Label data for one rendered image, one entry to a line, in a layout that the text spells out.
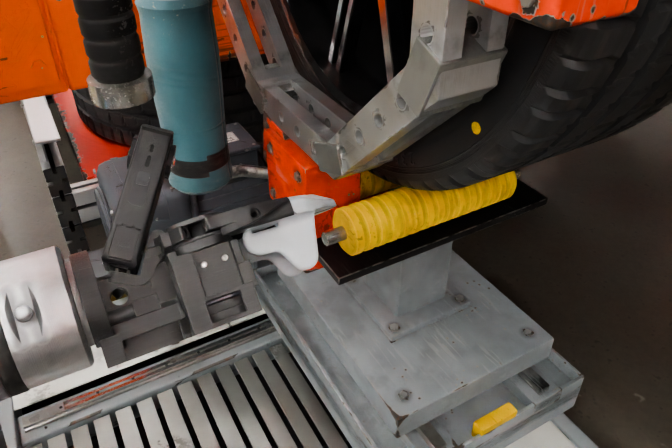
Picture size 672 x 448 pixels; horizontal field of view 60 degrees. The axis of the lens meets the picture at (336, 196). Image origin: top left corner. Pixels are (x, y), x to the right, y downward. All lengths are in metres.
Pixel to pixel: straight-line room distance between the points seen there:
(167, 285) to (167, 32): 0.35
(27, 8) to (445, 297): 0.80
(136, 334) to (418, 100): 0.27
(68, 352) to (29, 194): 1.46
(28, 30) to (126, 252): 0.65
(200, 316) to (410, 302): 0.57
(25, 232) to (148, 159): 1.26
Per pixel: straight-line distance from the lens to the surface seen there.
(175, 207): 0.98
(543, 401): 0.99
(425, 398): 0.88
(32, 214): 1.78
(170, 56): 0.72
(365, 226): 0.66
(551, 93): 0.48
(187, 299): 0.43
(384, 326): 0.94
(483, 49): 0.46
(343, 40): 0.77
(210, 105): 0.75
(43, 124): 1.31
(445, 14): 0.42
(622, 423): 1.23
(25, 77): 1.07
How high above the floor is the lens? 0.92
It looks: 34 degrees down
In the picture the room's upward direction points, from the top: straight up
